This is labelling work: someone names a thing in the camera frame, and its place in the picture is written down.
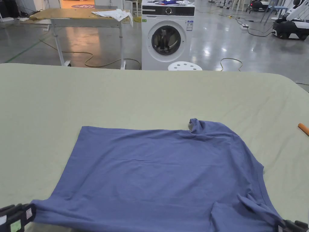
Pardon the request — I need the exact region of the white washing machine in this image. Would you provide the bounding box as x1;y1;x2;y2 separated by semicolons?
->
141;0;196;71

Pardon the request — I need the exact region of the white round stool with holes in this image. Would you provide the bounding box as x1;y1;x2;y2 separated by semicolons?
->
167;61;203;71

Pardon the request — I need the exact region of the white chair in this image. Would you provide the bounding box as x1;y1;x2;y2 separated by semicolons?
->
123;0;142;17

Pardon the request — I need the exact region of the bed with pale green sheet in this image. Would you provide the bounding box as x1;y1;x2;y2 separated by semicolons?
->
0;63;309;232

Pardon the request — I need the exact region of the yellow cable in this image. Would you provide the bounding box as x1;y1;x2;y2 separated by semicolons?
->
38;38;142;68
220;58;243;72

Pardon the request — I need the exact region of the orange cylindrical handle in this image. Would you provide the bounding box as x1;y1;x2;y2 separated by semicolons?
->
298;123;309;137

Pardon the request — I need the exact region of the blue shirt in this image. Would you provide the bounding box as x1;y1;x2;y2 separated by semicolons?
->
31;118;288;232

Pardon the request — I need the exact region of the pale blue chair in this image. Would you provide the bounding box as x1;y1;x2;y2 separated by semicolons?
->
260;4;288;24

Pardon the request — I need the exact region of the white cloth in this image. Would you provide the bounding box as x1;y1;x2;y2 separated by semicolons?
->
91;8;134;27

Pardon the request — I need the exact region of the white and black robot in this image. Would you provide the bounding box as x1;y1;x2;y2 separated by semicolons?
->
272;0;309;40

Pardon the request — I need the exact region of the wooden table with metal legs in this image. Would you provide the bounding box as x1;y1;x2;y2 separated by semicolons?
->
29;8;131;70

